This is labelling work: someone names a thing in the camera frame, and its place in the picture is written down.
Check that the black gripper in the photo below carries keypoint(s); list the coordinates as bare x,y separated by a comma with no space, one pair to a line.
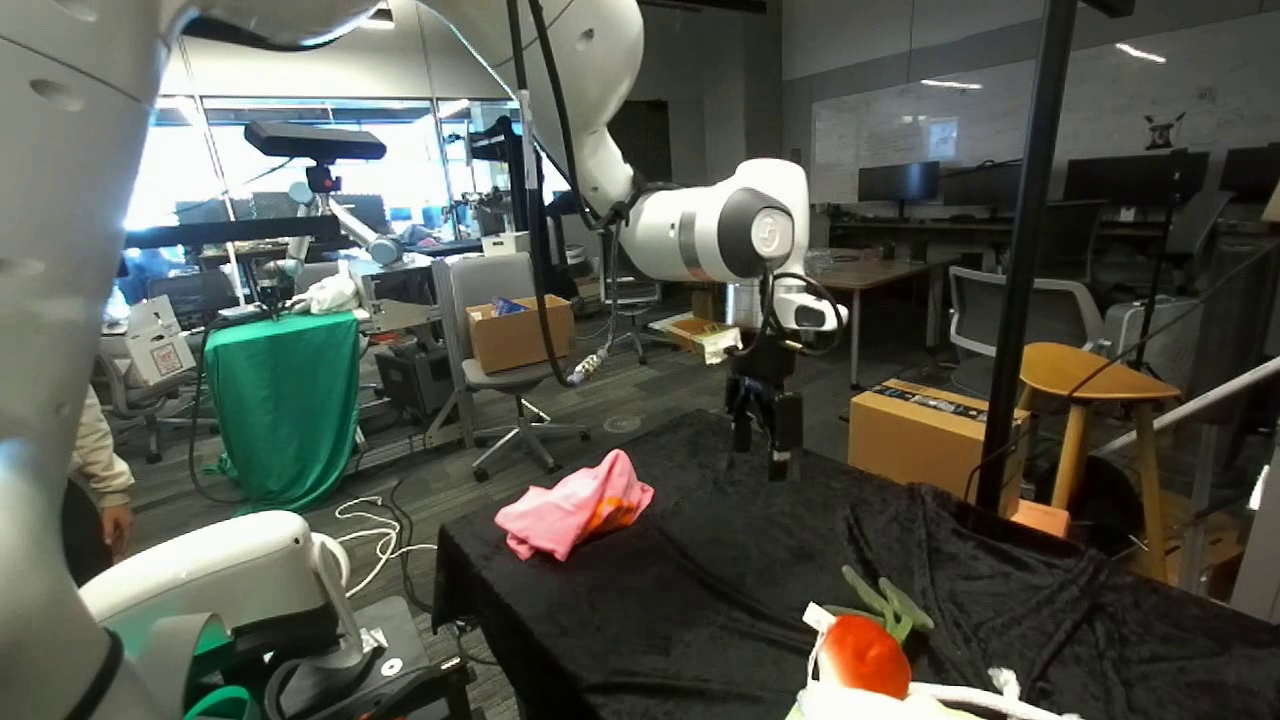
766,377

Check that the orange plush toy with tag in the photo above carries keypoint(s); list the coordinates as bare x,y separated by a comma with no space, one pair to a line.
866,658

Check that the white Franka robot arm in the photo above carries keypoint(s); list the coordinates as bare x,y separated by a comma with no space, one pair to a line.
693,234

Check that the forearm in beige sleeve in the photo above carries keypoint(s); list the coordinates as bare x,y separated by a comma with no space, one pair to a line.
101,460

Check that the bystander bare hand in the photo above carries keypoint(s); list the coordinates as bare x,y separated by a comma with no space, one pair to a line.
115,524

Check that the cardboard box with black tape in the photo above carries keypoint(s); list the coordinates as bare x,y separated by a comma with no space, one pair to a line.
921,443

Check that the pink cloth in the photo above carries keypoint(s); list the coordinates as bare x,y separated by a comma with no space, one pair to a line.
572,505

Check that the black velvet tablecloth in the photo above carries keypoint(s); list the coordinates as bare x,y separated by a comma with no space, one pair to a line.
643,603

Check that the long wooden desk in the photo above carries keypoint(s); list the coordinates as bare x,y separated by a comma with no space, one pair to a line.
893,272

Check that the small open cardboard box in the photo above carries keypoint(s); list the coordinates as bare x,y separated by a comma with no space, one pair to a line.
512,333

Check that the black computer monitor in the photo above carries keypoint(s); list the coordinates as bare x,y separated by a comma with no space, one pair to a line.
986,185
897,183
1253,170
1132,183

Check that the tall metal pole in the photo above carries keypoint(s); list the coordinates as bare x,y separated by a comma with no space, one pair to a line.
1025,266

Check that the light framed mesh office chair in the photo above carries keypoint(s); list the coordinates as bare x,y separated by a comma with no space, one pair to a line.
1062,313

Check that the wooden stool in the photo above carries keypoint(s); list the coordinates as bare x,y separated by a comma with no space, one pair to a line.
1081,370

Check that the grey swivel office chair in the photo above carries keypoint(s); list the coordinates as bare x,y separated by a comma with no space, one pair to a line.
466,280

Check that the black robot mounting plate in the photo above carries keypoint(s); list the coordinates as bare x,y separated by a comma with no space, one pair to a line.
401,673

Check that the white leaning rod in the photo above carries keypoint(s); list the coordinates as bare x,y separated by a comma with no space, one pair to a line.
1203,397

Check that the green draped cloth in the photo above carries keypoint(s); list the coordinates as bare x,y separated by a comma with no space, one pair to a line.
280,401

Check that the white labelled box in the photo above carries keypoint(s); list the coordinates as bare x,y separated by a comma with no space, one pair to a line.
157,344

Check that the orange green wrist camera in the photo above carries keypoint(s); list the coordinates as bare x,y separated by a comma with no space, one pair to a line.
703,338

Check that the black drone wall figure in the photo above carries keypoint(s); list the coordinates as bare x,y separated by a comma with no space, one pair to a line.
1163,129

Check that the black camera on tripod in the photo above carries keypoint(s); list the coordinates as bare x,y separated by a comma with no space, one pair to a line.
314,140

